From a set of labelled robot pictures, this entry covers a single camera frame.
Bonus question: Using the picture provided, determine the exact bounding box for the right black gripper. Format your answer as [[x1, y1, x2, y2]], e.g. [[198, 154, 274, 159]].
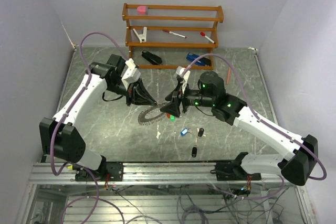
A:
[[160, 81, 215, 117]]

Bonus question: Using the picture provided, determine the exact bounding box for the wooden three-tier shelf rack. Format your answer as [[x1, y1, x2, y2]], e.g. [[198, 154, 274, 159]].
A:
[[122, 3, 224, 57]]

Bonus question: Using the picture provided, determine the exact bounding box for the red tipped white marker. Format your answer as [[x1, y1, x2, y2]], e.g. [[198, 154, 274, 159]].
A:
[[200, 32, 215, 44]]

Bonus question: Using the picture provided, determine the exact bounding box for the black key fob lower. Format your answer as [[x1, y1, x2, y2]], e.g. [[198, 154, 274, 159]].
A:
[[191, 146, 197, 157]]

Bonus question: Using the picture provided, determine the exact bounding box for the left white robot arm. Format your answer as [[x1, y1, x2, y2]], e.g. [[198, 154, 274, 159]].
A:
[[39, 55, 157, 180]]

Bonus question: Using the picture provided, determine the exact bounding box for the aluminium mounting rail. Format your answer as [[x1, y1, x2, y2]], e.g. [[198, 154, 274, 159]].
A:
[[29, 162, 281, 185]]

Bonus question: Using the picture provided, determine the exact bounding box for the black key fob upper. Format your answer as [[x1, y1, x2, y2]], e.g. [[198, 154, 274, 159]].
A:
[[197, 128, 204, 137]]

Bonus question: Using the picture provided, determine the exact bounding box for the orange pencil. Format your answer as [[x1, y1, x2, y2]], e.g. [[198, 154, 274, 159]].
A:
[[226, 68, 232, 84]]

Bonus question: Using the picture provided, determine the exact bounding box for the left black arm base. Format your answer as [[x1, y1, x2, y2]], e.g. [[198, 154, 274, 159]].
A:
[[75, 162, 124, 182]]

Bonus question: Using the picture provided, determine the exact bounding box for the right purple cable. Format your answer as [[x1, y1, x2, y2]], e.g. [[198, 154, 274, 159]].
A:
[[183, 53, 328, 182]]

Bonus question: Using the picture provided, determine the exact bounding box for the blue stapler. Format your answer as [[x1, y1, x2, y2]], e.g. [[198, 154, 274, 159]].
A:
[[186, 52, 212, 67]]

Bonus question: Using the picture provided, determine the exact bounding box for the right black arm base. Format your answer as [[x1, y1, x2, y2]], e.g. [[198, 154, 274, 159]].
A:
[[210, 161, 261, 181]]

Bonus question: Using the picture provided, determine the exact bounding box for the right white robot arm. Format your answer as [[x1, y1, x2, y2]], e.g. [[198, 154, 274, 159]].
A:
[[160, 67, 318, 186]]

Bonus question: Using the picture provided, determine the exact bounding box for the large metal keyring chain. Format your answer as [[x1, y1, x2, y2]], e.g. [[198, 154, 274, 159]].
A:
[[137, 104, 169, 126]]

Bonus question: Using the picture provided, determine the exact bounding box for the red capped white marker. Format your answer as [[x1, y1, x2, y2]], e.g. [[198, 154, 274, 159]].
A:
[[162, 29, 187, 39]]

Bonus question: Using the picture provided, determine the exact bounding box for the black key fob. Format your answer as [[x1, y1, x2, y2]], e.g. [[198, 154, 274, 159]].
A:
[[197, 128, 204, 137], [191, 146, 197, 157]]

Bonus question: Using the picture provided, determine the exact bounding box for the black stapler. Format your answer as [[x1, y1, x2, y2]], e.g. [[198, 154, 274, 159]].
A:
[[141, 50, 163, 66]]

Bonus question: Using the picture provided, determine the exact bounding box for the white plastic clip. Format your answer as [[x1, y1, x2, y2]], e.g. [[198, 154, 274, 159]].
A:
[[132, 27, 147, 43]]

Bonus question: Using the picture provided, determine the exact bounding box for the purple cable loop below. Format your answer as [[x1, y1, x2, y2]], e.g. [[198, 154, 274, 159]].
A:
[[59, 171, 125, 224]]

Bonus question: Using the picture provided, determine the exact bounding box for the blue key tag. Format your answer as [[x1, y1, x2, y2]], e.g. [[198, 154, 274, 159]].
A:
[[180, 128, 189, 136]]

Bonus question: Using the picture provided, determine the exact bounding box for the pink eraser block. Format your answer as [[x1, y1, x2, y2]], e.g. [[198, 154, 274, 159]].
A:
[[136, 5, 148, 15]]

